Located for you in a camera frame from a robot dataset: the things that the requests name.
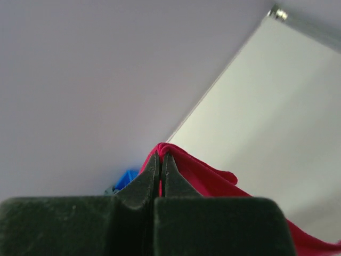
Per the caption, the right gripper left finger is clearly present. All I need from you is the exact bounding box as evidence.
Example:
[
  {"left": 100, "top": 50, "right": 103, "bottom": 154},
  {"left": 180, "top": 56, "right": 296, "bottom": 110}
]
[{"left": 115, "top": 151, "right": 160, "bottom": 211}]

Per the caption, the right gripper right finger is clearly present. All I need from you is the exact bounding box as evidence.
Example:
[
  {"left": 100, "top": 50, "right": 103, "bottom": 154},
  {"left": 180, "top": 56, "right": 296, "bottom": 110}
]
[{"left": 160, "top": 153, "right": 202, "bottom": 198}]

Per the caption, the magenta t shirt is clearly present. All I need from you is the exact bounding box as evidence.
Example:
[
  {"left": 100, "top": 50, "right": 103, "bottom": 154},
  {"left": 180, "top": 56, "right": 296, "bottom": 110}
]
[{"left": 139, "top": 142, "right": 340, "bottom": 255}]

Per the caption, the blue plastic bin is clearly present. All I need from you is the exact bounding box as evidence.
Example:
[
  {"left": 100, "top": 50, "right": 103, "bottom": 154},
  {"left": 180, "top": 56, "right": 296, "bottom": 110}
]
[{"left": 111, "top": 170, "right": 139, "bottom": 194}]

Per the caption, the aluminium extrusion frame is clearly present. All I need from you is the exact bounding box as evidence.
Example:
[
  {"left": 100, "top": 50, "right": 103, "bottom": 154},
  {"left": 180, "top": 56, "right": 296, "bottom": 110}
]
[{"left": 267, "top": 3, "right": 340, "bottom": 53}]

